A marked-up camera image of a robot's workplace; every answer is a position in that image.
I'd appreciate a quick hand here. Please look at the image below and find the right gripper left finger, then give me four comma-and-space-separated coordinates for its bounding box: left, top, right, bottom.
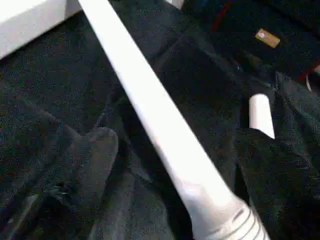
0, 126, 120, 240

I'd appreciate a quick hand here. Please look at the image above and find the small gold label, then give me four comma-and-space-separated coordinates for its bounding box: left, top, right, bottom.
255, 28, 281, 49

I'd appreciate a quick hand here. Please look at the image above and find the black plastic mat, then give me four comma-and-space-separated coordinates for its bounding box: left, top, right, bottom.
0, 0, 320, 240

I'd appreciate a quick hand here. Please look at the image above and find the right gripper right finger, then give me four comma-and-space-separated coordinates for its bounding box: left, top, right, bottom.
235, 127, 320, 240

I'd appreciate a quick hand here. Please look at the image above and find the white plastic table top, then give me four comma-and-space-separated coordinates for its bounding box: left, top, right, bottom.
0, 0, 83, 60

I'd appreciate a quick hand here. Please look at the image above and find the white plastic table leg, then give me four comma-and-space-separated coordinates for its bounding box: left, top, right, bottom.
248, 93, 276, 140
77, 0, 271, 240

